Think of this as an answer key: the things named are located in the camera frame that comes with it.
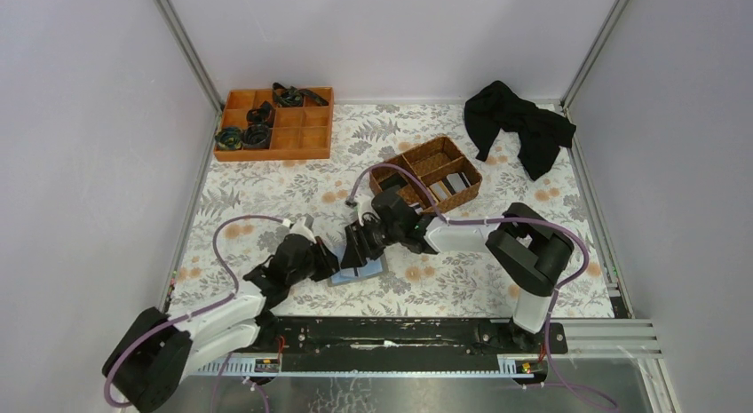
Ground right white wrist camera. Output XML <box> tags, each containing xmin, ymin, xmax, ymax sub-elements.
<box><xmin>355</xmin><ymin>198</ymin><xmax>376</xmax><ymax>226</ymax></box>

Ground black strap roll middle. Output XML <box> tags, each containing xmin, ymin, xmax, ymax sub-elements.
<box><xmin>246</xmin><ymin>100</ymin><xmax>276</xmax><ymax>127</ymax></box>

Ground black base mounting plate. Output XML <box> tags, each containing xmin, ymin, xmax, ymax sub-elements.
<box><xmin>241</xmin><ymin>316</ymin><xmax>568</xmax><ymax>374</ymax></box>

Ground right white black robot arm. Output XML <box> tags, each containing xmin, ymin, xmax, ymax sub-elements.
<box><xmin>340</xmin><ymin>192</ymin><xmax>575</xmax><ymax>334</ymax></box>

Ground orange compartment tray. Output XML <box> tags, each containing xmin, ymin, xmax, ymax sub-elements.
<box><xmin>213</xmin><ymin>83</ymin><xmax>334</xmax><ymax>162</ymax></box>

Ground floral patterned table mat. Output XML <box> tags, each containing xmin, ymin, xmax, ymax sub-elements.
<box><xmin>170</xmin><ymin>104</ymin><xmax>593</xmax><ymax>317</ymax></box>

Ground black green strap roll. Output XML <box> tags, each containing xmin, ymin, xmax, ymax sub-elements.
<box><xmin>214</xmin><ymin>125</ymin><xmax>245</xmax><ymax>151</ymax></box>

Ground black credit card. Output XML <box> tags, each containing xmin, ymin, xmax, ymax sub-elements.
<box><xmin>378</xmin><ymin>173</ymin><xmax>408</xmax><ymax>192</ymax></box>

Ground aluminium frame rail front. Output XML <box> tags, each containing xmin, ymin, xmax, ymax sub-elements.
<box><xmin>184</xmin><ymin>316</ymin><xmax>662</xmax><ymax>378</ymax></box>

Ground brown wicker divided basket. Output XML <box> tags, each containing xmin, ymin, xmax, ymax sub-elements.
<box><xmin>369</xmin><ymin>136</ymin><xmax>482</xmax><ymax>212</ymax></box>

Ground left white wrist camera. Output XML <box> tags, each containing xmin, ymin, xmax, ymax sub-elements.
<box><xmin>289</xmin><ymin>215</ymin><xmax>316</xmax><ymax>243</ymax></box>

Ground grey leather card holder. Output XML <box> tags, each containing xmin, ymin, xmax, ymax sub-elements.
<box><xmin>328</xmin><ymin>255</ymin><xmax>387</xmax><ymax>287</ymax></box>

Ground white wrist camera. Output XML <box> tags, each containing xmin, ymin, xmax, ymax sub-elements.
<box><xmin>289</xmin><ymin>215</ymin><xmax>316</xmax><ymax>243</ymax></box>
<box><xmin>355</xmin><ymin>198</ymin><xmax>376</xmax><ymax>226</ymax></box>

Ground black strap roll lower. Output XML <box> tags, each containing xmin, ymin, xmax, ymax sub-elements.
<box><xmin>242</xmin><ymin>123</ymin><xmax>273</xmax><ymax>151</ymax></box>

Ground cards stack in basket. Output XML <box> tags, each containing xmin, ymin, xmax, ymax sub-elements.
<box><xmin>426</xmin><ymin>171</ymin><xmax>472</xmax><ymax>203</ymax></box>

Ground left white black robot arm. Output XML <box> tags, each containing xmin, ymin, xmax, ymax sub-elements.
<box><xmin>102</xmin><ymin>234</ymin><xmax>340</xmax><ymax>412</ymax></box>

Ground black strap roll top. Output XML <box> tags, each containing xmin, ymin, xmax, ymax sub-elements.
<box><xmin>272</xmin><ymin>82</ymin><xmax>329</xmax><ymax>108</ymax></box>

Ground black crumpled cloth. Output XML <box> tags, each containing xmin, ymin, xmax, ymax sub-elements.
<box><xmin>464</xmin><ymin>80</ymin><xmax>576</xmax><ymax>181</ymax></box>

